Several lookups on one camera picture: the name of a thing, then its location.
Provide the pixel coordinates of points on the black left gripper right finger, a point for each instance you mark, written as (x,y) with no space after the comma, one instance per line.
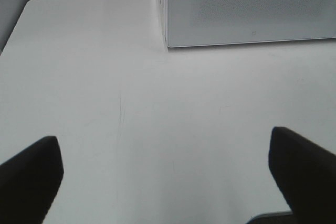
(305,174)

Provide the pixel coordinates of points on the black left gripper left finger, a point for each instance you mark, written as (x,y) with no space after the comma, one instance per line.
(30,181)

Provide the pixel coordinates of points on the white microwave oven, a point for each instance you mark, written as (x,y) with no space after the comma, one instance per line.
(249,6)

